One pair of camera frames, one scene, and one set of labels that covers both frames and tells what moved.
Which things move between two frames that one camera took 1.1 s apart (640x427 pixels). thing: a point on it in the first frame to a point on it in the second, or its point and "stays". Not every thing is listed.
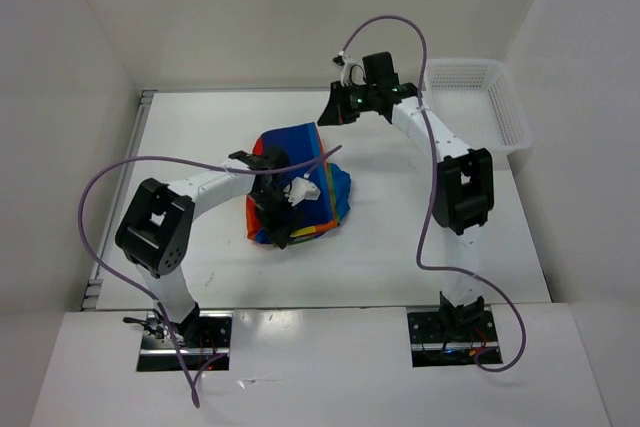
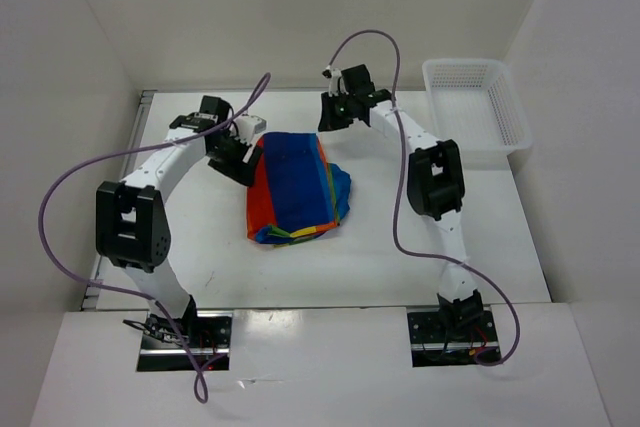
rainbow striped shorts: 307,157 stays
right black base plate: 434,344 stays
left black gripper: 280,238 to 239,170
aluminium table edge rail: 93,289 stays
